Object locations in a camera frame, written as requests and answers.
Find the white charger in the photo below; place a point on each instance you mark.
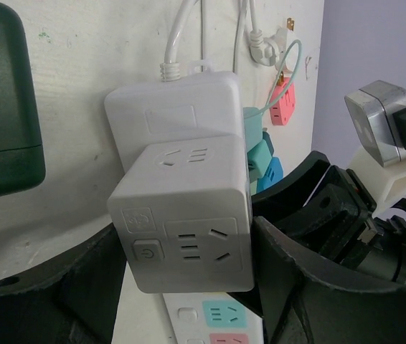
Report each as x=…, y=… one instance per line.
x=280, y=41

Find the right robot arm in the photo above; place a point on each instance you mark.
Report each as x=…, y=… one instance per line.
x=380, y=249

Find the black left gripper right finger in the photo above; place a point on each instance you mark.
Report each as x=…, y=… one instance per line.
x=303, y=297

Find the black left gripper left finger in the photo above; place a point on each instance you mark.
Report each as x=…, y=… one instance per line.
x=70, y=298

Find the white power strip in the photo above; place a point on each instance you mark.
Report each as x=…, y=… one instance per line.
x=201, y=105

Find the blue charger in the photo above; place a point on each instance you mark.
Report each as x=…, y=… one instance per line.
x=272, y=176

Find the pink charger plug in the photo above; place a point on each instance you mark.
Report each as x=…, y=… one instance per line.
x=283, y=109

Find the mint green charger plug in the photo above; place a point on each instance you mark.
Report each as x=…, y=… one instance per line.
x=258, y=160

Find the white cube socket adapter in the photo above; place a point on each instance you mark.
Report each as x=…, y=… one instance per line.
x=183, y=216

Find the light blue charger plug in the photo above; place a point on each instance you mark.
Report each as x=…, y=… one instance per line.
x=253, y=127

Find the teal charger plug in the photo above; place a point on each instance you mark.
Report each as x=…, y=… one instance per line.
x=267, y=139

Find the dark green dragon charger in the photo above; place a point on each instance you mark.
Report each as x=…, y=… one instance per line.
x=22, y=163

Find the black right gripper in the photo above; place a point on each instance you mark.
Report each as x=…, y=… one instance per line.
x=319, y=205

